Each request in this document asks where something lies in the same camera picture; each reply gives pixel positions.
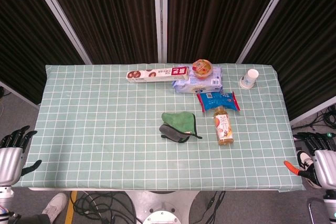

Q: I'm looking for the black and silver right hand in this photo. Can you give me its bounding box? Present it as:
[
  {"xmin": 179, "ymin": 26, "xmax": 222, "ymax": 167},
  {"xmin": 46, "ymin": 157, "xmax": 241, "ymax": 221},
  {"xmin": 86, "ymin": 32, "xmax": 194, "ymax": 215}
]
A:
[{"xmin": 283, "ymin": 131, "xmax": 336, "ymax": 190}]

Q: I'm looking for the black and silver left hand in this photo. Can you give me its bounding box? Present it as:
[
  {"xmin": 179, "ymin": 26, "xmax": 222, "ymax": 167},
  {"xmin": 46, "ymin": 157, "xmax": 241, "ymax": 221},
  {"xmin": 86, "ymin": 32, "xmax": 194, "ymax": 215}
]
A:
[{"xmin": 0, "ymin": 125, "xmax": 43, "ymax": 187}]

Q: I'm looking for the green cloth black trim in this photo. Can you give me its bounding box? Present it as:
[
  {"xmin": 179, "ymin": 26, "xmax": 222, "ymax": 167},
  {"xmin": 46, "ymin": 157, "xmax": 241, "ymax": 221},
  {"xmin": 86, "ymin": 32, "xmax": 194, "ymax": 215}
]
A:
[{"xmin": 159, "ymin": 111, "xmax": 203, "ymax": 144}]

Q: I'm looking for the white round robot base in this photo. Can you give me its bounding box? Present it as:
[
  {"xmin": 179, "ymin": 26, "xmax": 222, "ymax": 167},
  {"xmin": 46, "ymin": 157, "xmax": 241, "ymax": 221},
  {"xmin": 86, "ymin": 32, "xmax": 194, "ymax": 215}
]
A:
[{"xmin": 125, "ymin": 189, "xmax": 200, "ymax": 224}]

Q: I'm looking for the black and white sneaker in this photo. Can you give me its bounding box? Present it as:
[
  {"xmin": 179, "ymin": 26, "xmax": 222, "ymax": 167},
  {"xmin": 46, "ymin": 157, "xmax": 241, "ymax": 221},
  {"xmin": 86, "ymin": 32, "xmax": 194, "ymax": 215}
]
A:
[{"xmin": 296, "ymin": 150, "xmax": 322, "ymax": 189}]

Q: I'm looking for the dark grey trouser leg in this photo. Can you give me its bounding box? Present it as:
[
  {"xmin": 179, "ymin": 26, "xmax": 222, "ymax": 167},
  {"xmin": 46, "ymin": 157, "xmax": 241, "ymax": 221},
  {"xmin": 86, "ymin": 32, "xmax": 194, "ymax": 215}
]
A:
[{"xmin": 15, "ymin": 213, "xmax": 50, "ymax": 224}]

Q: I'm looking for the yellow floor tape strip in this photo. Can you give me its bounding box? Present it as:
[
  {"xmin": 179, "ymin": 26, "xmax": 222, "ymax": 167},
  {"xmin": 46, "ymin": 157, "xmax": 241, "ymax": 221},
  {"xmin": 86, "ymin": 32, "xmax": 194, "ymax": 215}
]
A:
[{"xmin": 64, "ymin": 191, "xmax": 78, "ymax": 224}]

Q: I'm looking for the green checked tablecloth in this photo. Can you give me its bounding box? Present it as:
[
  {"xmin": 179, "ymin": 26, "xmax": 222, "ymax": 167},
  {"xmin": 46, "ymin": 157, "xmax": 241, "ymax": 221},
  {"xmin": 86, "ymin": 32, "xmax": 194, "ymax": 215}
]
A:
[{"xmin": 16, "ymin": 63, "xmax": 306, "ymax": 192}]

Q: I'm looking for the yellow tea bottle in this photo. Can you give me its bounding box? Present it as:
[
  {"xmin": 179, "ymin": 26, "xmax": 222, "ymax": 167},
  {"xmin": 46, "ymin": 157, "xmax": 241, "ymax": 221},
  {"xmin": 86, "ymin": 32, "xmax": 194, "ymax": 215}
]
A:
[{"xmin": 213, "ymin": 105, "xmax": 234, "ymax": 146}]

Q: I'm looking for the white paper cup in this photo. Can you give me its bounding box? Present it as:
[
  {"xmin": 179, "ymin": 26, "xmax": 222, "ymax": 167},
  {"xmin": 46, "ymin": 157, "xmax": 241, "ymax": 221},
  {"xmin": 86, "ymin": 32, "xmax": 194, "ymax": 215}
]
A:
[{"xmin": 238, "ymin": 68, "xmax": 259, "ymax": 89}]

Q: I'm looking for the dark ribbed partition panel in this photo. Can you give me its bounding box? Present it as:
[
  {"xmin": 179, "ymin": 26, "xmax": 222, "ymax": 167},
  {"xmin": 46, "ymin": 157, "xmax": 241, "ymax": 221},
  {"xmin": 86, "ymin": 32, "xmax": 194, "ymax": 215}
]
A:
[
  {"xmin": 0, "ymin": 0, "xmax": 91, "ymax": 109},
  {"xmin": 157, "ymin": 0, "xmax": 292, "ymax": 64},
  {"xmin": 236, "ymin": 0, "xmax": 336, "ymax": 125},
  {"xmin": 27, "ymin": 0, "xmax": 165, "ymax": 65}
]

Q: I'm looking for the blue snack bag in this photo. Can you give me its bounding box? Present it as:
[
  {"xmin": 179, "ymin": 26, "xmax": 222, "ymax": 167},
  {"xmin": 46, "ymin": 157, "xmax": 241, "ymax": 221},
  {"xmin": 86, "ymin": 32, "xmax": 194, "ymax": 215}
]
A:
[{"xmin": 196, "ymin": 91, "xmax": 241, "ymax": 113}]

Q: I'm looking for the light blue wet wipes pack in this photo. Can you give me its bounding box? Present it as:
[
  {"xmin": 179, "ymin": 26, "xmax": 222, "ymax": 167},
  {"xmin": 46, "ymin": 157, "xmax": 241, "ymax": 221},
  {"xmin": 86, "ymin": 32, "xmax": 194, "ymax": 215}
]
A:
[{"xmin": 172, "ymin": 66, "xmax": 224, "ymax": 94}]

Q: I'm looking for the orange jelly cup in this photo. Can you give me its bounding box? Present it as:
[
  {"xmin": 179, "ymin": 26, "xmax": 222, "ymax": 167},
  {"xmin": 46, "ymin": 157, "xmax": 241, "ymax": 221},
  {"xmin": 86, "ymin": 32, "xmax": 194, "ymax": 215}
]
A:
[{"xmin": 191, "ymin": 59, "xmax": 213, "ymax": 80}]

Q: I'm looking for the red and white wrap box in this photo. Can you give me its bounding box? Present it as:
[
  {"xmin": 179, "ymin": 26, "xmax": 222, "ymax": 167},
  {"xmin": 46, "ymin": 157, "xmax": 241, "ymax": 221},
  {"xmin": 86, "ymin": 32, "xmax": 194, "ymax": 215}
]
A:
[{"xmin": 127, "ymin": 66, "xmax": 191, "ymax": 83}]

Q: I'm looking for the black cable bundle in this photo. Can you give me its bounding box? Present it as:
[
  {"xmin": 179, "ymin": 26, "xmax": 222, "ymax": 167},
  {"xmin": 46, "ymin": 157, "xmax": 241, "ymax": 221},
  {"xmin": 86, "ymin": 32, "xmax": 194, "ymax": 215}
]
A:
[
  {"xmin": 72, "ymin": 191, "xmax": 137, "ymax": 224},
  {"xmin": 292, "ymin": 104, "xmax": 336, "ymax": 130}
]

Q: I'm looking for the black cable with connector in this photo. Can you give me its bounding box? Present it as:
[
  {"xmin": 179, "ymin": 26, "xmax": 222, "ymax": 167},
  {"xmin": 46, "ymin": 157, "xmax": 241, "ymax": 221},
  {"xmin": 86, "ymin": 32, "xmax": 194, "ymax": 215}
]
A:
[{"xmin": 202, "ymin": 191, "xmax": 226, "ymax": 224}]

